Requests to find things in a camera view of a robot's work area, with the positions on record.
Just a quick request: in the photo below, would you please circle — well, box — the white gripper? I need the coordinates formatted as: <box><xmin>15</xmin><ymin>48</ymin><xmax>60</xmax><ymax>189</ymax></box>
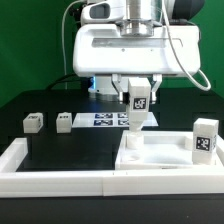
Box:
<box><xmin>72</xmin><ymin>23</ymin><xmax>202</xmax><ymax>104</ymax></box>

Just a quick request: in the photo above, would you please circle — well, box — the white square tabletop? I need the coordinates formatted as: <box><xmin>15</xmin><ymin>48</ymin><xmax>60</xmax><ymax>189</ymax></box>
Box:
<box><xmin>115</xmin><ymin>130</ymin><xmax>224</xmax><ymax>170</ymax></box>

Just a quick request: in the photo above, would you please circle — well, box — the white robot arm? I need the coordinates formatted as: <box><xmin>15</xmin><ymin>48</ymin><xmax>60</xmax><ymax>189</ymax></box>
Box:
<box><xmin>73</xmin><ymin>0</ymin><xmax>205</xmax><ymax>101</ymax></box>

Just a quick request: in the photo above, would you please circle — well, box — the white marker sheet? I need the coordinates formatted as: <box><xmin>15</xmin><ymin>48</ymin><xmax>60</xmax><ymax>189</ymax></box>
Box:
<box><xmin>71</xmin><ymin>111</ymin><xmax>159</xmax><ymax>128</ymax></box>

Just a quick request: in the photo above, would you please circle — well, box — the white U-shaped fence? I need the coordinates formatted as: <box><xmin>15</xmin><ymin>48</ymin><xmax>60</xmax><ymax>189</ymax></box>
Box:
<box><xmin>0</xmin><ymin>138</ymin><xmax>224</xmax><ymax>198</ymax></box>

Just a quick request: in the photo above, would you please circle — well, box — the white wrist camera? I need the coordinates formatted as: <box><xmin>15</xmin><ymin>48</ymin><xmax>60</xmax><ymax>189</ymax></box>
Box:
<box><xmin>81</xmin><ymin>0</ymin><xmax>126</xmax><ymax>25</ymax></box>

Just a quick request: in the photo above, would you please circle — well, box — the black cable bundle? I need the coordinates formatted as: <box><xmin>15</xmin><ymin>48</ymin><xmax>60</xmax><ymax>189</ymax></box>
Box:
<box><xmin>45</xmin><ymin>6</ymin><xmax>93</xmax><ymax>92</ymax></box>

